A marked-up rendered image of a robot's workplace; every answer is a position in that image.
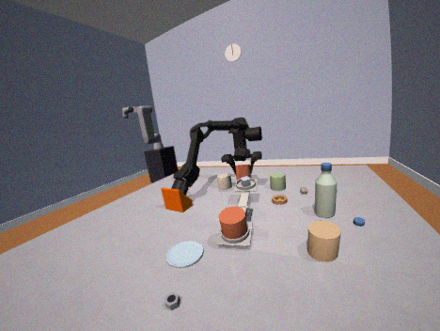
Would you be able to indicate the tan ring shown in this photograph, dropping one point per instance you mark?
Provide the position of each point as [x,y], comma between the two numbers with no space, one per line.
[283,200]

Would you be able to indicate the tan cylinder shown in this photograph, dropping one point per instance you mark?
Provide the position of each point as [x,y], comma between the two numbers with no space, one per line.
[323,241]

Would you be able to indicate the pale green cylinder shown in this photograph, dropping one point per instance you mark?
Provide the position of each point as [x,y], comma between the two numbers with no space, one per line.
[278,181]

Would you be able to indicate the terracotta orange cup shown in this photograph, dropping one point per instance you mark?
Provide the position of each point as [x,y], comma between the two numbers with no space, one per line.
[233,222]
[242,171]

